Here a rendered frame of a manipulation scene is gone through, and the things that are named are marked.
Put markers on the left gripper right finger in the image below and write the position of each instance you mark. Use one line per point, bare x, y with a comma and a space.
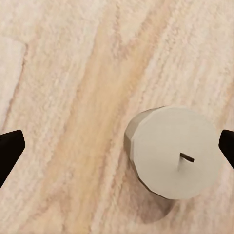
226, 145

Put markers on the pillar candle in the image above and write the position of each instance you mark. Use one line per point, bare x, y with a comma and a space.
174, 151

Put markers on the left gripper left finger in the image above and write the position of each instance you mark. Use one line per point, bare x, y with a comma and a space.
12, 145

